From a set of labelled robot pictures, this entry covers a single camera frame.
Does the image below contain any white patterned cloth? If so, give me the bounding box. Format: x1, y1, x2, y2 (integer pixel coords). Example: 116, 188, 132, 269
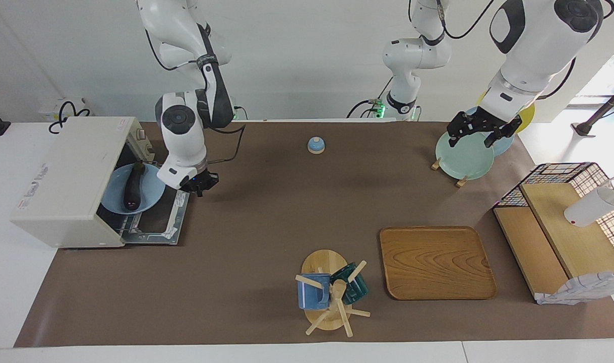
534, 271, 614, 306

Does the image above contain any black wire basket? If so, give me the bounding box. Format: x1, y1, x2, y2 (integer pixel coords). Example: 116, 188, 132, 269
493, 162, 614, 253

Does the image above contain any brown table mat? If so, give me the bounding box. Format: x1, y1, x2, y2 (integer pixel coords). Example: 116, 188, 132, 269
14, 121, 614, 348

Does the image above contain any black power cable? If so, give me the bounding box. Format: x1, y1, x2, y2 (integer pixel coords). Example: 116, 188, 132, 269
48, 101, 91, 135

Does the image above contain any dark green mug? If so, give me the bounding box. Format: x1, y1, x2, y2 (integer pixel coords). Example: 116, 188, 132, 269
330, 262, 370, 305

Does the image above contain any wooden plate rack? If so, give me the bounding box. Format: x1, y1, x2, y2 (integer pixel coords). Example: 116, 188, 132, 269
431, 156, 476, 189

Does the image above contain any white bottle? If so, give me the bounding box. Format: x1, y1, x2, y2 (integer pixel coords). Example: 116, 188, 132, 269
564, 171, 614, 227

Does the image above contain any wooden shelf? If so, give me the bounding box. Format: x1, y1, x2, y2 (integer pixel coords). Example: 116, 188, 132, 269
493, 181, 614, 303

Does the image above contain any dark purple eggplant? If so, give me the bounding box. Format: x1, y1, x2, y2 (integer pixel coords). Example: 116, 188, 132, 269
124, 162, 146, 211

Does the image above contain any wooden mug tree stand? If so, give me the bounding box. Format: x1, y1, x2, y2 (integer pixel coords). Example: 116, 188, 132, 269
294, 249, 372, 337

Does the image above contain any light blue racked plate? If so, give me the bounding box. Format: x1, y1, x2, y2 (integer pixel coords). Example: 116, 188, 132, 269
463, 106, 515, 157

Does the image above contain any pale green racked plate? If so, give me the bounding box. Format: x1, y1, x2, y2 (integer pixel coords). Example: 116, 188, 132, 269
435, 127, 495, 180

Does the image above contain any white power strip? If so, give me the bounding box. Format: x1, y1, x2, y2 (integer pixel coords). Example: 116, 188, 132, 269
39, 97, 92, 122

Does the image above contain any yellow racked plate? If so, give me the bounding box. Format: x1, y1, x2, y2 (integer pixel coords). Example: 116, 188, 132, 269
477, 91, 535, 134

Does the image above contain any black stand pole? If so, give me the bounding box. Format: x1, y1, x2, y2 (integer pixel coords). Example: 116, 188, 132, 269
572, 81, 614, 138

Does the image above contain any light blue round plate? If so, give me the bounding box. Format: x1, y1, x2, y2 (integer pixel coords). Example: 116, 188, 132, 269
101, 163, 166, 216

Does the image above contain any wooden rectangular tray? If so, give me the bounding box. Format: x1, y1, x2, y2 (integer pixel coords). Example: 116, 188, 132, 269
379, 226, 498, 301

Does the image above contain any cream toaster oven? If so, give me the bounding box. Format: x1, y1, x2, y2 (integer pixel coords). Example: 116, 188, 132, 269
11, 117, 191, 249

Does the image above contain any blue mug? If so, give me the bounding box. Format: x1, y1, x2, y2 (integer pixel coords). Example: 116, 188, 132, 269
297, 273, 332, 310

